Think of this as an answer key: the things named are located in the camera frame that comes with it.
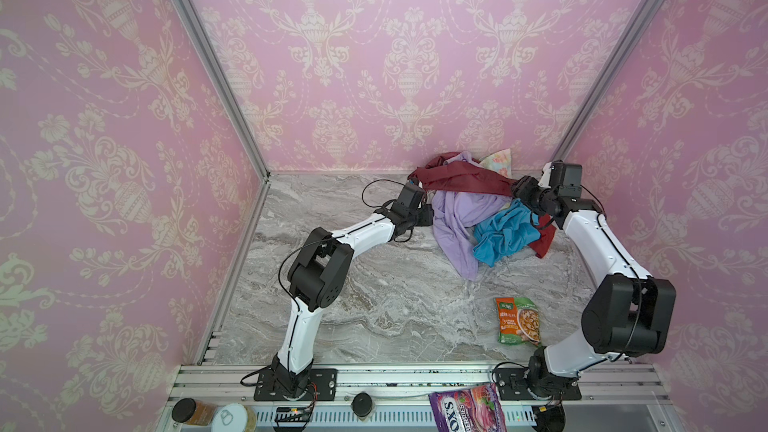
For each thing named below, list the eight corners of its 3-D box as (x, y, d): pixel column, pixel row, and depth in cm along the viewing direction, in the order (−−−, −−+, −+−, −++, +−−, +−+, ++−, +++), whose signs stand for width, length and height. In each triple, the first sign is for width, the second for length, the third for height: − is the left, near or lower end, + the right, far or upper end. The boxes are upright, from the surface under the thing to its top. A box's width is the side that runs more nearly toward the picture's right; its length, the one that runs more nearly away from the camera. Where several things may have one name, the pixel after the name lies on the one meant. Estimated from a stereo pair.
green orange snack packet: (499, 343, 82) (502, 340, 80) (490, 301, 90) (492, 297, 88) (544, 343, 82) (548, 340, 80) (531, 300, 90) (534, 297, 88)
